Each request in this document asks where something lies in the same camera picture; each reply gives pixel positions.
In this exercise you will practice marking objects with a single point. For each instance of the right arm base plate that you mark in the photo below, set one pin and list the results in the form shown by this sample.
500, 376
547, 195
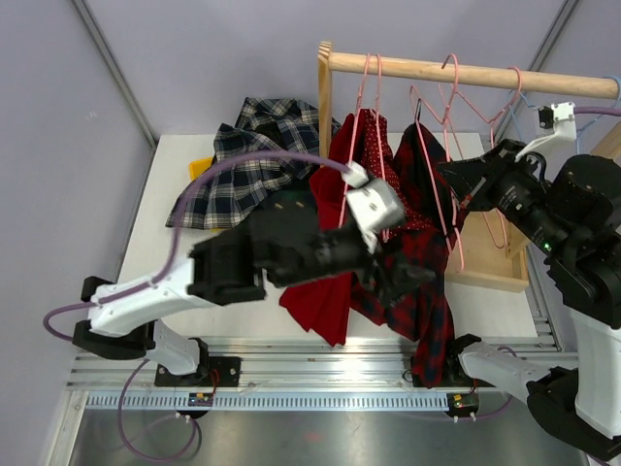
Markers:
421, 376

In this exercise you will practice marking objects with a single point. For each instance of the aluminium mounting rail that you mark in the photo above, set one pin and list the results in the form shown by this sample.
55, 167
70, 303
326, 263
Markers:
368, 374

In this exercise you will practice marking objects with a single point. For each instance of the plain red skirt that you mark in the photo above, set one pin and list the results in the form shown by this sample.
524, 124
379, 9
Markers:
323, 306

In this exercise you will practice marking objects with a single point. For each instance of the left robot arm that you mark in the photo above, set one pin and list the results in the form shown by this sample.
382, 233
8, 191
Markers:
283, 247

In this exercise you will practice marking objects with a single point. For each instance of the red polka dot skirt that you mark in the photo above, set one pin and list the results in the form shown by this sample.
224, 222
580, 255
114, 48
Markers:
397, 168

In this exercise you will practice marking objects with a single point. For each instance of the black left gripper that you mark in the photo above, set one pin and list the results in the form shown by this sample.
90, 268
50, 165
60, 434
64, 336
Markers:
401, 275

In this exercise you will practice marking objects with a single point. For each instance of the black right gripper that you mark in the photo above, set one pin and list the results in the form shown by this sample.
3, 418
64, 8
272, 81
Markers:
481, 177

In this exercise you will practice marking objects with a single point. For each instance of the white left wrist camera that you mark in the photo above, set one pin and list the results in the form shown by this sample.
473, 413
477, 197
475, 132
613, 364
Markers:
373, 203

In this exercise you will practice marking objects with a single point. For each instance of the yellow plastic tray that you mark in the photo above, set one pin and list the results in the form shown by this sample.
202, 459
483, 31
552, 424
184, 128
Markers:
197, 167

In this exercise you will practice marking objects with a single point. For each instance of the red black plaid skirt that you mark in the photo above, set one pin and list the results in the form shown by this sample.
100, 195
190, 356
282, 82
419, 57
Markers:
423, 316

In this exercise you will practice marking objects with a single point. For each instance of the light blue wire hanger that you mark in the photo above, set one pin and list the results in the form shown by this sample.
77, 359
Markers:
515, 127

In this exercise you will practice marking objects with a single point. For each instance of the navy white plaid skirt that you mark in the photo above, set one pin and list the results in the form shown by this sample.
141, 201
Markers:
263, 124

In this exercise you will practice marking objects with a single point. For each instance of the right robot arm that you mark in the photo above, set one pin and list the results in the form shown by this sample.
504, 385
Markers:
573, 220

